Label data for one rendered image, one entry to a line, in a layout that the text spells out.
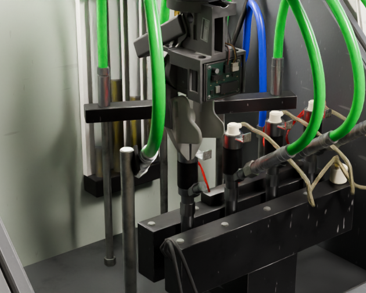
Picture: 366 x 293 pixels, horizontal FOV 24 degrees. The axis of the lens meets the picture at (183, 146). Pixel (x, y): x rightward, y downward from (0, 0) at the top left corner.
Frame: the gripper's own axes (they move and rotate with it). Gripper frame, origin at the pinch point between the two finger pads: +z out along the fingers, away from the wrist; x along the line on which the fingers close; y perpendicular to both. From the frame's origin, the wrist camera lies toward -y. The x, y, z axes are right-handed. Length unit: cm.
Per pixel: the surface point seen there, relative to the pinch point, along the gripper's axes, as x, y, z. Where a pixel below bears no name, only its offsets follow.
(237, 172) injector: 9.9, -0.8, 6.3
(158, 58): -12.8, 11.7, -16.6
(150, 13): -12.2, 9.6, -20.8
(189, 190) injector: 1.7, -1.2, 6.8
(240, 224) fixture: 8.3, 1.7, 12.7
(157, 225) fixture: -1.0, -5.0, 12.7
